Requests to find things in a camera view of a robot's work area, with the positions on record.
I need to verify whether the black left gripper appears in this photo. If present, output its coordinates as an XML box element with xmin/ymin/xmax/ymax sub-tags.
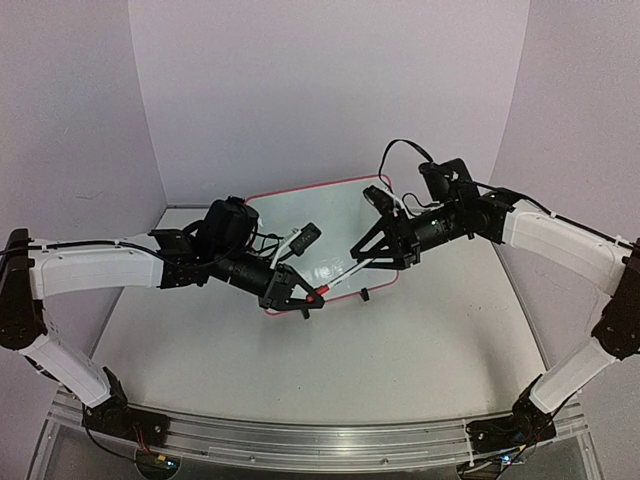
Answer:
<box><xmin>212</xmin><ymin>243</ymin><xmax>326</xmax><ymax>312</ymax></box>

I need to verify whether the whiteboard marker pen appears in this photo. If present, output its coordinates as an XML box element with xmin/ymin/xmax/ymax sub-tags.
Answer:
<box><xmin>315</xmin><ymin>258</ymin><xmax>373</xmax><ymax>296</ymax></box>

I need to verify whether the pink framed whiteboard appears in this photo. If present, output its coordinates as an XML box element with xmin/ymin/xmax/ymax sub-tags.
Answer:
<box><xmin>247</xmin><ymin>175</ymin><xmax>400</xmax><ymax>298</ymax></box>

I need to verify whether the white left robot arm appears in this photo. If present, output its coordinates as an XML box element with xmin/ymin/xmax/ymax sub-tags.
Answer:
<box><xmin>1</xmin><ymin>197</ymin><xmax>324</xmax><ymax>435</ymax></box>

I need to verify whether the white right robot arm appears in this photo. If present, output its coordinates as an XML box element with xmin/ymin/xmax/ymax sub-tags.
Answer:
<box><xmin>351</xmin><ymin>159</ymin><xmax>639</xmax><ymax>427</ymax></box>

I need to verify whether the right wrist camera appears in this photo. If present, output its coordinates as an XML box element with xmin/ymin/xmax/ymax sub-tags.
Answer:
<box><xmin>363</xmin><ymin>185</ymin><xmax>403</xmax><ymax>216</ymax></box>

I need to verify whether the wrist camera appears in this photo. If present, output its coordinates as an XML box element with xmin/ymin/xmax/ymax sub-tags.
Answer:
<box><xmin>271</xmin><ymin>222</ymin><xmax>322</xmax><ymax>267</ymax></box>
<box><xmin>363</xmin><ymin>185</ymin><xmax>403</xmax><ymax>216</ymax></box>

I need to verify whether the wire whiteboard stand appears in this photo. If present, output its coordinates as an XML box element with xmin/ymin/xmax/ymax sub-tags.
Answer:
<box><xmin>301</xmin><ymin>288</ymin><xmax>371</xmax><ymax>320</ymax></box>

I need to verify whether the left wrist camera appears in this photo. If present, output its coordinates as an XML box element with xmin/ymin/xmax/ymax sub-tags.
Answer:
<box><xmin>271</xmin><ymin>222</ymin><xmax>322</xmax><ymax>267</ymax></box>

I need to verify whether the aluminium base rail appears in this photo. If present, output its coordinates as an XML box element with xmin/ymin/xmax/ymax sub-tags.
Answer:
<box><xmin>47</xmin><ymin>389</ymin><xmax>586</xmax><ymax>474</ymax></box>

